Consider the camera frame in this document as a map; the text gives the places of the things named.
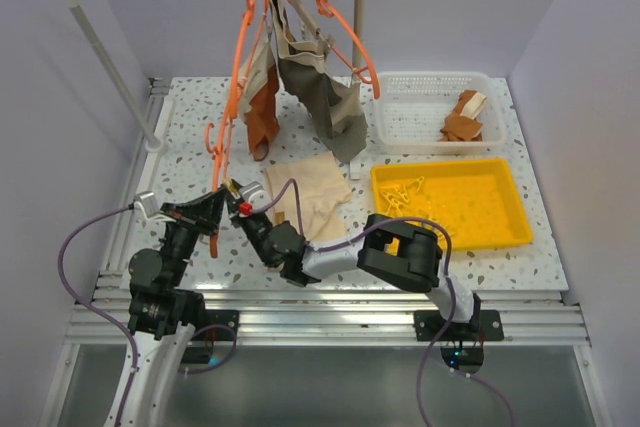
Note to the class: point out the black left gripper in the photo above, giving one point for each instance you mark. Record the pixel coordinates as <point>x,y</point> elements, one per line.
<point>199,214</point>

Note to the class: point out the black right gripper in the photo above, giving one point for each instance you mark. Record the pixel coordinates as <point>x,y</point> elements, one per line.
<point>232,204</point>

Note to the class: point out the yellow clothespin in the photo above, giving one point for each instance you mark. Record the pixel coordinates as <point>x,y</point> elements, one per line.
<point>233,187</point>

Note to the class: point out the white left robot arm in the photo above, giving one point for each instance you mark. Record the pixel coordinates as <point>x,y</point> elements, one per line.
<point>163,317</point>

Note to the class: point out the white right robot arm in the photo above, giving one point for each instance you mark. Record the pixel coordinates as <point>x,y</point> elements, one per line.
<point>409,253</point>

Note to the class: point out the orange hanging underwear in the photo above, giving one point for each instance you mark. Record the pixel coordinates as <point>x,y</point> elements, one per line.
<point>261,120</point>

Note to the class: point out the grey hanging underwear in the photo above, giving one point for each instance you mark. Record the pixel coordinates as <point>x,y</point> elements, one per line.
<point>334,107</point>

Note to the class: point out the beige hanging underwear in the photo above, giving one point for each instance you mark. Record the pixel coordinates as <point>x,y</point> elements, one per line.
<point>254,72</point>

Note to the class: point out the wooden clip hanger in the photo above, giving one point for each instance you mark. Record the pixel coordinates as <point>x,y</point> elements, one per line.
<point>310,29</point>

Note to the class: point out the orange hanger with clothes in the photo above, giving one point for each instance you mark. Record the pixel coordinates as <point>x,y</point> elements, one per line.
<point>247,20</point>

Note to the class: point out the brown and cream underwear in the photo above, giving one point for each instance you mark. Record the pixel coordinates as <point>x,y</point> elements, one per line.
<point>462,124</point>

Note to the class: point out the pile of cream clothespins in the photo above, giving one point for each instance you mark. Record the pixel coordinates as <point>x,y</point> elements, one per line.
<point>396,199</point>

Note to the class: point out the white plastic basket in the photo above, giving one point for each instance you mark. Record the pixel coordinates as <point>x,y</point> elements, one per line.
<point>411,110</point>

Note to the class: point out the yellow plastic tray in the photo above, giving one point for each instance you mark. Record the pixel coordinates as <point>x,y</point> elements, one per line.
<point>475,200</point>

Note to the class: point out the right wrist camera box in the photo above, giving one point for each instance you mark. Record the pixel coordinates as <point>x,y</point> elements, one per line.
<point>253,196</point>

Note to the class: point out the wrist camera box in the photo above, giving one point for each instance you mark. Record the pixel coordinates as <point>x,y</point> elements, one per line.
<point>253,196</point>
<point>145,205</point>

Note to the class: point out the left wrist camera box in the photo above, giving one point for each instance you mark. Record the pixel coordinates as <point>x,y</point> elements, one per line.
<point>145,205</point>

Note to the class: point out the aluminium rail frame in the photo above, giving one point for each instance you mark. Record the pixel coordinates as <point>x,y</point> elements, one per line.
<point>524,283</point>

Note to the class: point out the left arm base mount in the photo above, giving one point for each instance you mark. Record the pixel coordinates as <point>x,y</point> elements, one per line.
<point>211,326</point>

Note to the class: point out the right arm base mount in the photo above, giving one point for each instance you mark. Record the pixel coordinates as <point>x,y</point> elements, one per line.
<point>463,343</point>

